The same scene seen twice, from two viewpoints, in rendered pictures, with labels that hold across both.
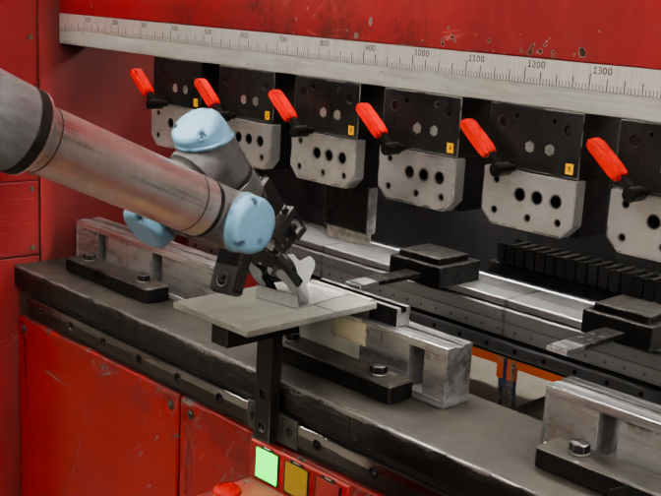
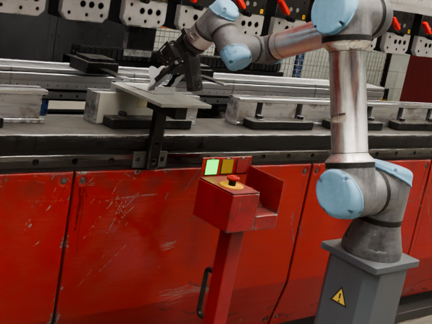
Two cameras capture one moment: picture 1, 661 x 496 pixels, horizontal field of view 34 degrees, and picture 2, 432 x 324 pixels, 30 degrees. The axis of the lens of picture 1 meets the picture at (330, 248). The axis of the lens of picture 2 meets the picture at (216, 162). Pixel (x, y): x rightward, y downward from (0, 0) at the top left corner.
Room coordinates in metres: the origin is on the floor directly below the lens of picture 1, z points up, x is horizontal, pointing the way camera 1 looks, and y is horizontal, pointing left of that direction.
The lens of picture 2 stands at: (1.32, 2.40, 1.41)
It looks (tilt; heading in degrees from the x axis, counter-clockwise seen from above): 14 degrees down; 272
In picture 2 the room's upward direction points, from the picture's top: 11 degrees clockwise
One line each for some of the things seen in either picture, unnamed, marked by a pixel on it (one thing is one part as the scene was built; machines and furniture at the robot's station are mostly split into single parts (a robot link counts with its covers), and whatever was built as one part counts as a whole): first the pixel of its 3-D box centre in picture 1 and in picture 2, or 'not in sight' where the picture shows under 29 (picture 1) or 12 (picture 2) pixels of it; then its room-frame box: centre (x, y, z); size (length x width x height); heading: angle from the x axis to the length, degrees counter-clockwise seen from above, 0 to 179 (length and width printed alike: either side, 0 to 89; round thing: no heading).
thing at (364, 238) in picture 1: (349, 212); (139, 40); (1.71, -0.03, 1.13); 0.10 x 0.02 x 0.10; 44
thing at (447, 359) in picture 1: (366, 341); (143, 107); (1.68, -0.07, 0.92); 0.39 x 0.06 x 0.10; 44
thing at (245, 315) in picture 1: (276, 305); (160, 95); (1.61, 0.08, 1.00); 0.26 x 0.18 x 0.01; 134
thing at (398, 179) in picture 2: not in sight; (384, 188); (0.98, 0.46, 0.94); 0.13 x 0.12 x 0.14; 47
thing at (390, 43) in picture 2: not in sight; (391, 30); (0.87, -0.84, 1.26); 0.15 x 0.09 x 0.17; 44
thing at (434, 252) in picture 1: (406, 269); (106, 68); (1.82, -0.13, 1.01); 0.26 x 0.12 x 0.05; 134
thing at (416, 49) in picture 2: not in sight; (421, 35); (0.73, -0.98, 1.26); 0.15 x 0.09 x 0.17; 44
